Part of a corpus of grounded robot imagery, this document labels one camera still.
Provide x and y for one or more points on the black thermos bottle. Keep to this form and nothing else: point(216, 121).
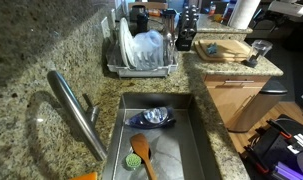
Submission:
point(142, 22)

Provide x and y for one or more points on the clear plastic cup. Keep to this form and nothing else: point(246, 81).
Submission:
point(258, 51)

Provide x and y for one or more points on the wooden spatula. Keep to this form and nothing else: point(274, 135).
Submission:
point(140, 145)

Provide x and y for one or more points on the small wooden cutting board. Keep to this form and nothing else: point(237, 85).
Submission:
point(231, 48)

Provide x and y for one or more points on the steel sink faucet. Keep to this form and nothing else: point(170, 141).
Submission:
point(74, 110)

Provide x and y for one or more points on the green scrubber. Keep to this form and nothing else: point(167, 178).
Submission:
point(132, 161)

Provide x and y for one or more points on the orange sponge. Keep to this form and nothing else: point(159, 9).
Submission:
point(86, 176)

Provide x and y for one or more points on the white paper towel roll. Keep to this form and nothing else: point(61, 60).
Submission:
point(243, 13)

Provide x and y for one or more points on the clear plastic container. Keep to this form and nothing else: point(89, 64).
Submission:
point(147, 46)

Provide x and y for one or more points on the steel trash can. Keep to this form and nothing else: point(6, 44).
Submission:
point(257, 103)

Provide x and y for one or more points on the stainless steel sink basin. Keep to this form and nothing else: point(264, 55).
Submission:
point(177, 150)

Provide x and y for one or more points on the white plate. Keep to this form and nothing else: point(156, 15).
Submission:
point(125, 43)

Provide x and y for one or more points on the black knife block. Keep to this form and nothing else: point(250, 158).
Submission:
point(186, 33)

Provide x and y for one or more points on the white dish rack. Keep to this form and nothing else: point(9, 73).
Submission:
point(144, 71)

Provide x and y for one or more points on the large wooden cutting board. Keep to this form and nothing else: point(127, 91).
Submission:
point(224, 59)

